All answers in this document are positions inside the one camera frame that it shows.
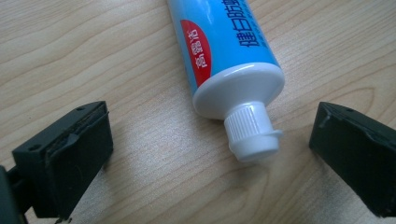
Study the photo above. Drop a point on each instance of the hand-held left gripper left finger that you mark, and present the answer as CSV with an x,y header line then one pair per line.
x,y
74,168

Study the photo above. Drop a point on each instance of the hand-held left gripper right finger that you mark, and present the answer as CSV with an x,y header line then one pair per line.
x,y
358,158

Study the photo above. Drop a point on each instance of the blue and white toothpaste tube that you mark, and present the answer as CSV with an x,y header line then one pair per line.
x,y
230,49

